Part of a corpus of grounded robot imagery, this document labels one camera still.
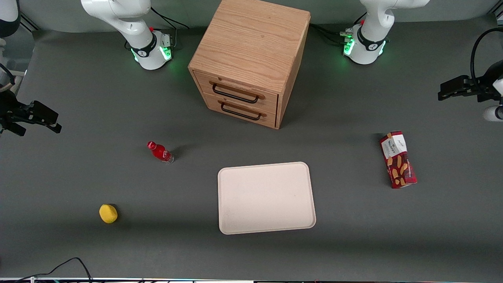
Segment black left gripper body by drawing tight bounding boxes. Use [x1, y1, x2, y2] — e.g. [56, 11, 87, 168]
[466, 59, 503, 103]

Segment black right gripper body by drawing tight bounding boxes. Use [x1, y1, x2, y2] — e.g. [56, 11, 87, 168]
[0, 90, 31, 137]

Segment red cookie box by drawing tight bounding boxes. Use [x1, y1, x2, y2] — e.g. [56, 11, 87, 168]
[379, 131, 418, 189]

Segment beige rectangular tray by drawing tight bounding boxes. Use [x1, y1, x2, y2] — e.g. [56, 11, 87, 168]
[217, 162, 317, 235]

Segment yellow lemon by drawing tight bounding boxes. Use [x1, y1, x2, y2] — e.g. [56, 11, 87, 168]
[99, 204, 118, 224]

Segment small red soda bottle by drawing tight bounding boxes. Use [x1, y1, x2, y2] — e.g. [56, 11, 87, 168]
[147, 141, 174, 164]

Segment wooden drawer cabinet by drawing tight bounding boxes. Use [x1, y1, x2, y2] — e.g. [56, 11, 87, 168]
[188, 0, 311, 130]

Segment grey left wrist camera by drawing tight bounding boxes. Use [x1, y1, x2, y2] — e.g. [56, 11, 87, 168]
[483, 105, 503, 122]

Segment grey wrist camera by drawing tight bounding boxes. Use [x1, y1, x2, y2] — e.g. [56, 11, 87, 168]
[0, 63, 16, 94]
[483, 105, 503, 122]

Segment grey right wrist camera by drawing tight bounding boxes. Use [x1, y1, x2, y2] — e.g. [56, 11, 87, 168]
[0, 63, 16, 94]

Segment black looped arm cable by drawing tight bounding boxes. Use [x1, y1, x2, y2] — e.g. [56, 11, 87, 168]
[470, 27, 503, 92]

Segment black left arm base cables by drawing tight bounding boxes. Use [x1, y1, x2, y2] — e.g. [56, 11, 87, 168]
[310, 13, 367, 45]

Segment black cable on table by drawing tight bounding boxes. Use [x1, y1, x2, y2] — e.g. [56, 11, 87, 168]
[15, 257, 93, 283]

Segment black right arm base cable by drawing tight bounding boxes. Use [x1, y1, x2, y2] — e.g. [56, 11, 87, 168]
[151, 6, 190, 30]

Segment wooden drawer with black handle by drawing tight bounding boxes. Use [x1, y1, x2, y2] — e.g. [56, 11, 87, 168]
[202, 93, 277, 128]
[193, 71, 279, 114]

